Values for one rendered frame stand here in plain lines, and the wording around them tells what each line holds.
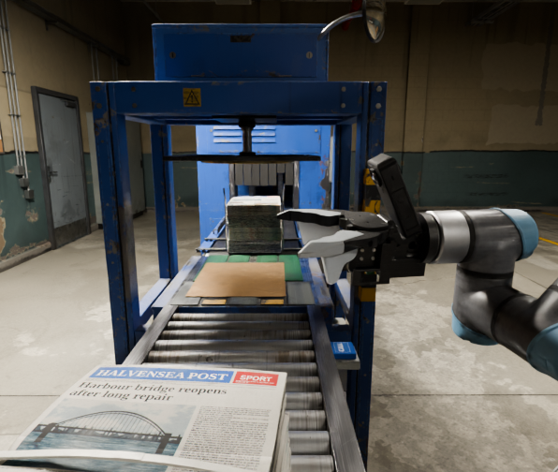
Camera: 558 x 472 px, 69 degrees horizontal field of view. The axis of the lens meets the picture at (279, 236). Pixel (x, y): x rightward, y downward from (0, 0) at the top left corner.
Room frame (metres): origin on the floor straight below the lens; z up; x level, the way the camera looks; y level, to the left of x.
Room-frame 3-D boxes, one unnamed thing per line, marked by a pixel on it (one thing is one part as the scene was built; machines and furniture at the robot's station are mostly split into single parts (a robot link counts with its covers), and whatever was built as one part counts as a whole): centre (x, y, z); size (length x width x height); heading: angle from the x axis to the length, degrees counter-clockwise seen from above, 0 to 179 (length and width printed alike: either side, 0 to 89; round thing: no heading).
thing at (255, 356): (1.01, 0.13, 0.78); 0.47 x 0.05 x 0.05; 90
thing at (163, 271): (2.00, 0.57, 0.77); 0.09 x 0.09 x 1.55; 0
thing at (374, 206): (1.34, -0.31, 1.05); 0.05 x 0.05 x 0.45; 0
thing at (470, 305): (0.55, -0.30, 1.12); 0.11 x 0.08 x 0.11; 9
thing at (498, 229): (0.57, -0.30, 1.21); 0.11 x 0.08 x 0.09; 99
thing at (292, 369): (0.95, 0.13, 0.78); 0.47 x 0.05 x 0.05; 90
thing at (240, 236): (2.27, 0.13, 0.93); 0.38 x 0.30 x 0.26; 0
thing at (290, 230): (2.83, 0.13, 0.75); 1.53 x 0.64 x 0.10; 0
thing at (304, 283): (1.70, 0.13, 0.75); 0.70 x 0.65 x 0.10; 0
